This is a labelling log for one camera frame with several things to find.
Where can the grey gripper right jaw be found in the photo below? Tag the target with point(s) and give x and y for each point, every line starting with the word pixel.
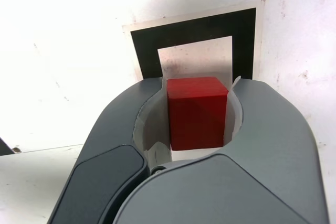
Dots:
pixel 236 190

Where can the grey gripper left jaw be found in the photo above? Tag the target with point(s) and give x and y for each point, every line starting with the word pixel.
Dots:
pixel 105 179

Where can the black tape square outline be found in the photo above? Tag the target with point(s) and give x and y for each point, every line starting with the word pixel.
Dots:
pixel 194 27

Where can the red cube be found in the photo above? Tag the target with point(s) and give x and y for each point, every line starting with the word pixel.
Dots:
pixel 197 119

